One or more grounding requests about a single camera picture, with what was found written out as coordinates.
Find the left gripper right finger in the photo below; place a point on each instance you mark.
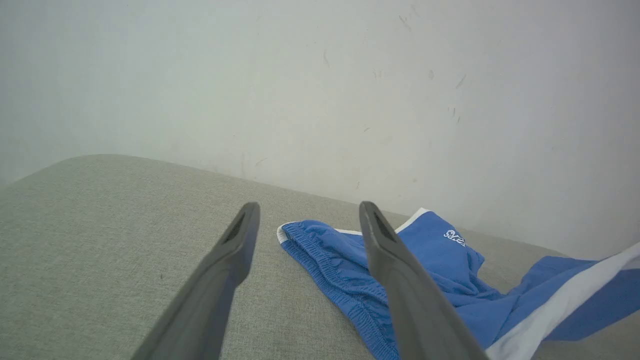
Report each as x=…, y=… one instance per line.
x=420, y=320

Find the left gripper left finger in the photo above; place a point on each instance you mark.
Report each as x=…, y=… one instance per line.
x=200, y=320

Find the blue white sports shorts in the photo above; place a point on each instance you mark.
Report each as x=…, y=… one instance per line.
x=340, y=270

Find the grey fabric sofa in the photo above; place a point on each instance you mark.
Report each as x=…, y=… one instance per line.
x=100, y=240

